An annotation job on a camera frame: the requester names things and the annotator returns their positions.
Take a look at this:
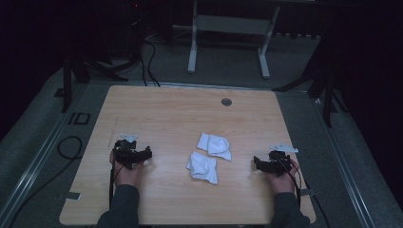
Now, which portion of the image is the looped black floor cable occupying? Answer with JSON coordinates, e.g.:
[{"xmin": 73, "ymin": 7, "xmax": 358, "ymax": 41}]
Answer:
[{"xmin": 6, "ymin": 135, "xmax": 84, "ymax": 228}]

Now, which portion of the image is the aluminium floor rail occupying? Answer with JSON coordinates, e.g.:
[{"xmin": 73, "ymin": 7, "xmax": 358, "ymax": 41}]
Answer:
[
  {"xmin": 0, "ymin": 83, "xmax": 96, "ymax": 228},
  {"xmin": 312, "ymin": 96, "xmax": 379, "ymax": 228}
]

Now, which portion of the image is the person's right hand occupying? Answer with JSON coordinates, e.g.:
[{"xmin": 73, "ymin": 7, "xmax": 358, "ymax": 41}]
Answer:
[{"xmin": 263, "ymin": 158, "xmax": 300, "ymax": 195}]

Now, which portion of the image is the white metal desk frame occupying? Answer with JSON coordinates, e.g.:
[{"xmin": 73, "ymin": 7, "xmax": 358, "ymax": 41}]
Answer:
[{"xmin": 172, "ymin": 0, "xmax": 281, "ymax": 80}]

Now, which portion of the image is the white sock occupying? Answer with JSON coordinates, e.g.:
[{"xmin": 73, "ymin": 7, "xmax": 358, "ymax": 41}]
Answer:
[
  {"xmin": 196, "ymin": 132, "xmax": 233, "ymax": 162},
  {"xmin": 185, "ymin": 151, "xmax": 220, "ymax": 185}
]

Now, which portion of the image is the left hand-held gripper cable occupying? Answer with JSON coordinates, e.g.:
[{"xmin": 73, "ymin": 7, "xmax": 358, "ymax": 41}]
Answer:
[{"xmin": 108, "ymin": 166, "xmax": 125, "ymax": 208}]

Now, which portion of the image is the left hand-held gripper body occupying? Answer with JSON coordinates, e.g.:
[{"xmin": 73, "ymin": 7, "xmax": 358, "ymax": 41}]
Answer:
[{"xmin": 112, "ymin": 133, "xmax": 144, "ymax": 170}]

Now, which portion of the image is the person's left hand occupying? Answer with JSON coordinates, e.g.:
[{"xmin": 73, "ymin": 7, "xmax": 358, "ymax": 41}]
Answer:
[{"xmin": 108, "ymin": 149, "xmax": 150, "ymax": 188}]

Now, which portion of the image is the black metal stand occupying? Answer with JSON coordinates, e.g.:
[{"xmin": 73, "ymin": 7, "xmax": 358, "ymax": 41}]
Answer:
[
  {"xmin": 272, "ymin": 60, "xmax": 349, "ymax": 128},
  {"xmin": 53, "ymin": 51, "xmax": 129, "ymax": 114}
]

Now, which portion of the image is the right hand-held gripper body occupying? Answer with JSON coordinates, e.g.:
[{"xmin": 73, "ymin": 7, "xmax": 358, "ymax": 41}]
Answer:
[{"xmin": 266, "ymin": 143, "xmax": 299, "ymax": 178}]

